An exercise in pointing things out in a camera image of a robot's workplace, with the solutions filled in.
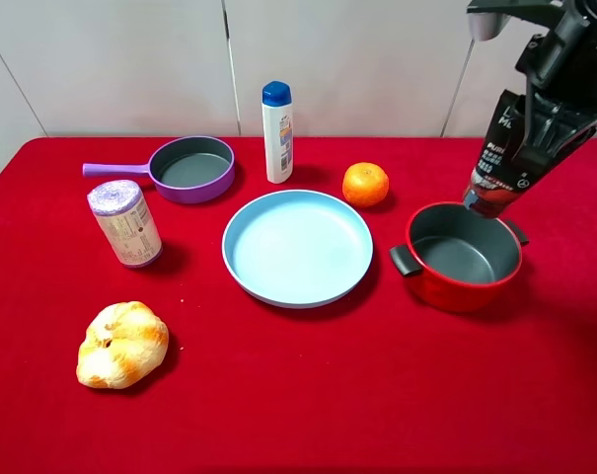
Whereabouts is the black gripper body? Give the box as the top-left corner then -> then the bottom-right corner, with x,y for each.
515,1 -> 597,107

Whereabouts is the light blue round plate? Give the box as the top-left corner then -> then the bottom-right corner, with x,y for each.
221,190 -> 374,309

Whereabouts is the orange mandarin fruit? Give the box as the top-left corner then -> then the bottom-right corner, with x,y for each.
341,162 -> 390,207

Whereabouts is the purple toy frying pan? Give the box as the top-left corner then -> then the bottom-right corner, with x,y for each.
82,136 -> 236,204

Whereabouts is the black face wash tube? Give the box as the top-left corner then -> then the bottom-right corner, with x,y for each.
463,90 -> 541,218

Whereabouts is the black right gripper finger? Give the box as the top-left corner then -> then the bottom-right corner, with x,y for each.
512,91 -> 597,191

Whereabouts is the purple garbage bag roll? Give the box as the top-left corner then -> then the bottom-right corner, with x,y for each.
87,180 -> 163,268

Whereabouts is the white blue-capped shampoo bottle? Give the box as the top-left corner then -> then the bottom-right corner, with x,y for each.
261,81 -> 294,184

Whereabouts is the golden bread roll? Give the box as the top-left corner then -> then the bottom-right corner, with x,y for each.
76,301 -> 169,389

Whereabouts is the red tablecloth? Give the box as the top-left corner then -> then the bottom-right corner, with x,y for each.
0,137 -> 597,473

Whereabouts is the red pot with black handles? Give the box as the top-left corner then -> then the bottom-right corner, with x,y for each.
390,202 -> 529,313

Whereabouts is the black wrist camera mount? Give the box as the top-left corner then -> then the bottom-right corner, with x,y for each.
466,0 -> 565,41

